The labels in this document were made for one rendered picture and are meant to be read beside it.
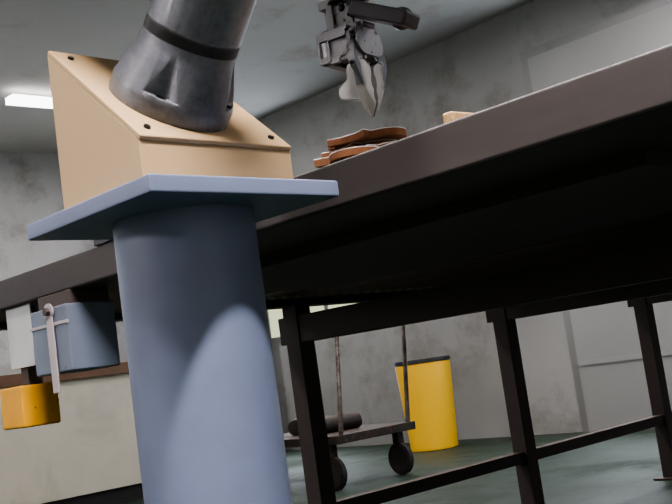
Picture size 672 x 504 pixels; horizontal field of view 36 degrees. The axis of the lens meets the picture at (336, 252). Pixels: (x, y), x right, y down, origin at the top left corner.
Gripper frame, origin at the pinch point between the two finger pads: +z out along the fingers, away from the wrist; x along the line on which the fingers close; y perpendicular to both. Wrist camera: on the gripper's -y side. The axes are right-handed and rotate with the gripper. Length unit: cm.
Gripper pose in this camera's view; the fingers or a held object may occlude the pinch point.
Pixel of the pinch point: (375, 107)
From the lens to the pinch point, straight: 166.8
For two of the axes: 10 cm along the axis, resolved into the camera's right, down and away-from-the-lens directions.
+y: -7.9, 1.8, 5.9
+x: -6.0, -0.1, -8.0
